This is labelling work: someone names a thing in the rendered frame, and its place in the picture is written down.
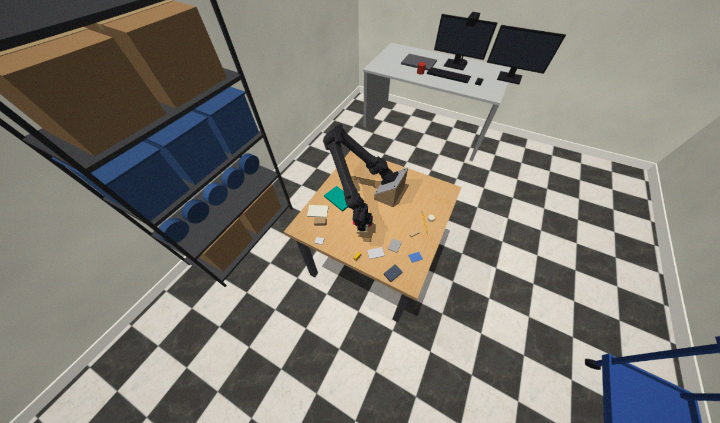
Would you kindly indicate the teal flat rectangular block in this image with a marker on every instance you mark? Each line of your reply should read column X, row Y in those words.
column 336, row 196

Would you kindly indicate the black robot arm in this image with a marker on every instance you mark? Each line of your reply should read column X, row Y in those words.
column 332, row 141

